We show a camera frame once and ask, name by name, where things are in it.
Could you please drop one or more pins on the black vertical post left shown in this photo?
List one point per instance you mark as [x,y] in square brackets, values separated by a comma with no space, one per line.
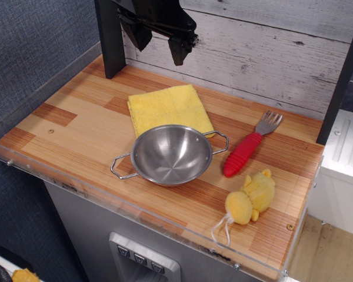
[110,34]

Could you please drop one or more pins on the steel pot with wire handles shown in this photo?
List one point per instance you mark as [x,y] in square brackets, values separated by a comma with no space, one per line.
[172,155]

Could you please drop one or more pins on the yellow object bottom left corner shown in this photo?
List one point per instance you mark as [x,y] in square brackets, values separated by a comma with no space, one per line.
[25,275]

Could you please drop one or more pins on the yellow plush toy with string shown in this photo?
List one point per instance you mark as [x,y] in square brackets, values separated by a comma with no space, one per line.
[245,205]

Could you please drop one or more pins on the white ribbed side counter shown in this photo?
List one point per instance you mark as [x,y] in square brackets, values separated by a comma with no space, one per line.
[331,197]

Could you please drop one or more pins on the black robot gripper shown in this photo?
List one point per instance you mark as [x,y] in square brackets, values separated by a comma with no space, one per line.
[139,19]

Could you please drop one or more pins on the fork with red handle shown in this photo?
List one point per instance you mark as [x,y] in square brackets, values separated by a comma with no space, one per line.
[238,158]

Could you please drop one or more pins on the grey cabinet with dispenser panel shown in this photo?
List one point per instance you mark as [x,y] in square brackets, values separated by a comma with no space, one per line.
[114,245]

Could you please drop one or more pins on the yellow cloth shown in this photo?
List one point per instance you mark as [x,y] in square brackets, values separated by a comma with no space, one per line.
[177,105]

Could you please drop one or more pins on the clear acrylic table guard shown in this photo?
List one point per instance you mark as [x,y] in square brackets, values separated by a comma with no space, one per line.
[31,73]

